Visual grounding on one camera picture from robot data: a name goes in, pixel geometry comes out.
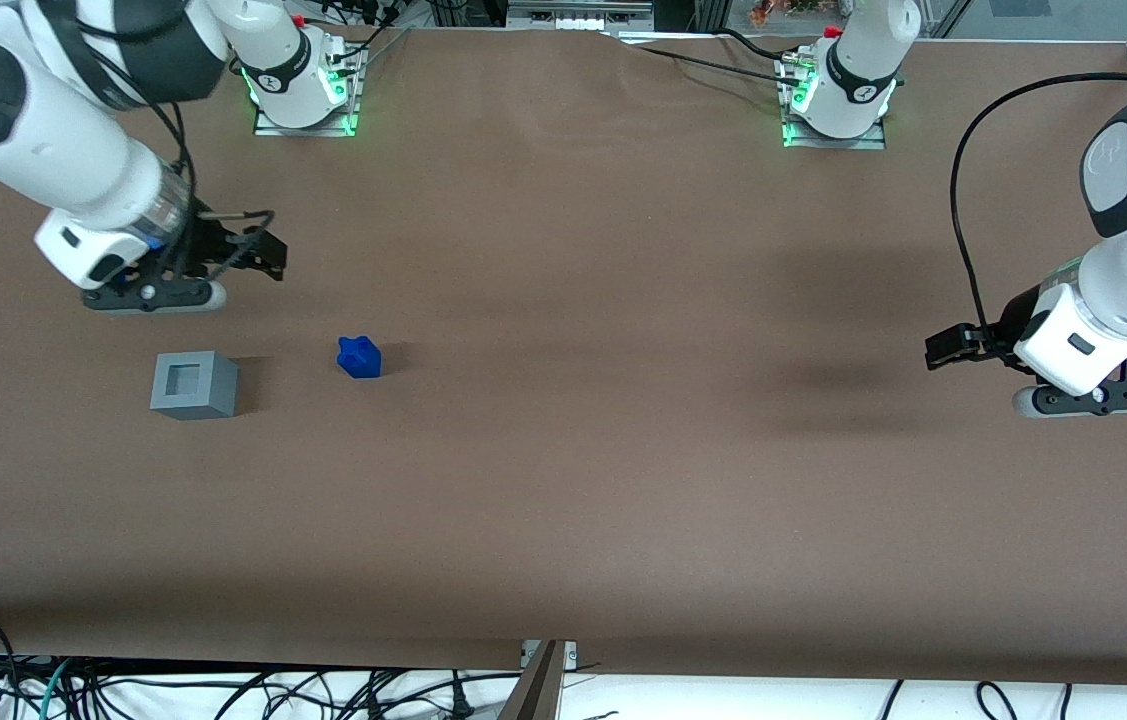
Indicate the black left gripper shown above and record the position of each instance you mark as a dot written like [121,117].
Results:
[1019,318]

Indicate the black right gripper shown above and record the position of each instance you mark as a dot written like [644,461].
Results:
[210,240]

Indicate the blue plastic part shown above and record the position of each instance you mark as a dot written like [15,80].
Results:
[359,358]

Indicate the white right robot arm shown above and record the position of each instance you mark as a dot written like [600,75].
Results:
[43,140]

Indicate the gray cube base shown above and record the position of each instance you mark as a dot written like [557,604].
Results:
[208,392]

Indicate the brown table cover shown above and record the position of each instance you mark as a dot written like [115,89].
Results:
[563,450]

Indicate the gray device with white connectors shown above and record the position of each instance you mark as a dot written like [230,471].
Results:
[578,14]

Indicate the right wrist gray camera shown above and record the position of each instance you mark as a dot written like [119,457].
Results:
[163,297]

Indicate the wrist gray camera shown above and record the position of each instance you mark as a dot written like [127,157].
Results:
[163,297]
[1073,400]

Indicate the left wrist gray camera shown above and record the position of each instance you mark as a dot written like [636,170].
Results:
[1073,400]

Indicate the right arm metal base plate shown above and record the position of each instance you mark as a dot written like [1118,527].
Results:
[308,127]

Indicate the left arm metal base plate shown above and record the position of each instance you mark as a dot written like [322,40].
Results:
[833,143]

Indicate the small metal table bracket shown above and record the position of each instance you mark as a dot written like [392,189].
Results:
[571,653]

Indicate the aluminium profile post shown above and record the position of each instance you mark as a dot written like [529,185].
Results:
[535,690]

